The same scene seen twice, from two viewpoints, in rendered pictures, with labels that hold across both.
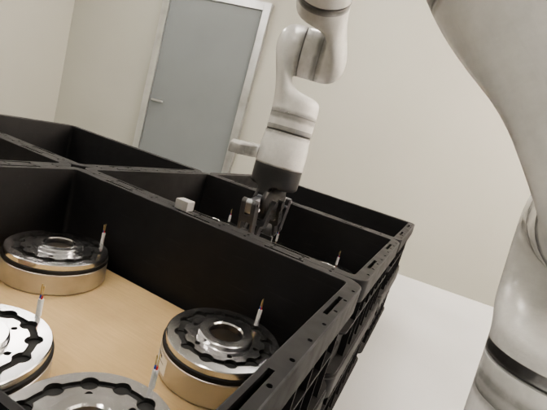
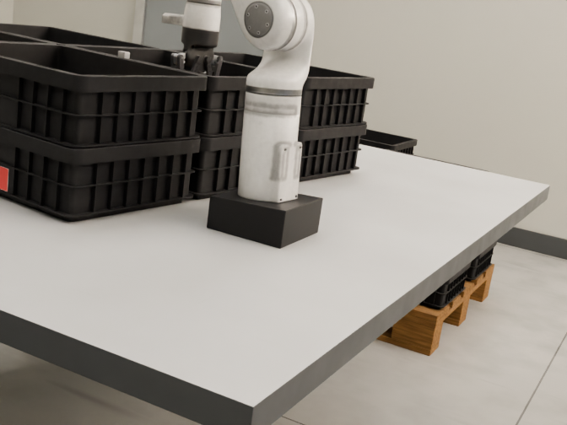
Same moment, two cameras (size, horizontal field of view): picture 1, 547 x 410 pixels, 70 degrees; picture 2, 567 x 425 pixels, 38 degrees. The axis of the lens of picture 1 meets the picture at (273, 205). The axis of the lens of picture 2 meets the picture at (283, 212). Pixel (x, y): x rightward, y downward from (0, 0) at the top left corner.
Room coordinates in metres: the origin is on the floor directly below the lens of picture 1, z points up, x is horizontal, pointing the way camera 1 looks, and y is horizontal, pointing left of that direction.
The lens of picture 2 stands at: (-1.04, -0.53, 1.08)
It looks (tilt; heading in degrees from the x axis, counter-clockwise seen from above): 14 degrees down; 11
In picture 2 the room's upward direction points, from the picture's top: 8 degrees clockwise
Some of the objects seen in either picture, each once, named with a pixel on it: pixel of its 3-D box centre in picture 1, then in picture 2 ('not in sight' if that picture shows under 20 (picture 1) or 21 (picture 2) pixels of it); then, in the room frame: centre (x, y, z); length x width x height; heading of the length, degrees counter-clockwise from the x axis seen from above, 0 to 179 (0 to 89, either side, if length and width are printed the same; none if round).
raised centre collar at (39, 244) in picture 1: (59, 245); not in sight; (0.40, 0.21, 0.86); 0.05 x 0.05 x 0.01
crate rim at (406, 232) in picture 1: (317, 205); (271, 68); (0.85, -0.09, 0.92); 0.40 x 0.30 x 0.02; 68
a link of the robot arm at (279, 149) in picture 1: (273, 143); (196, 12); (0.61, 0.03, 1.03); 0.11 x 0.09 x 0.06; 67
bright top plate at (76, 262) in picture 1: (58, 249); not in sight; (0.40, 0.21, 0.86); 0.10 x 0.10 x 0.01
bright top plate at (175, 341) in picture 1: (224, 339); not in sight; (0.31, 0.01, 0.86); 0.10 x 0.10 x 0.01
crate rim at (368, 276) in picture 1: (255, 215); (184, 67); (0.57, 0.02, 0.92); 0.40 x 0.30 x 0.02; 68
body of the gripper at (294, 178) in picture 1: (272, 190); (198, 48); (0.60, 0.01, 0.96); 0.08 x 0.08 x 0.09
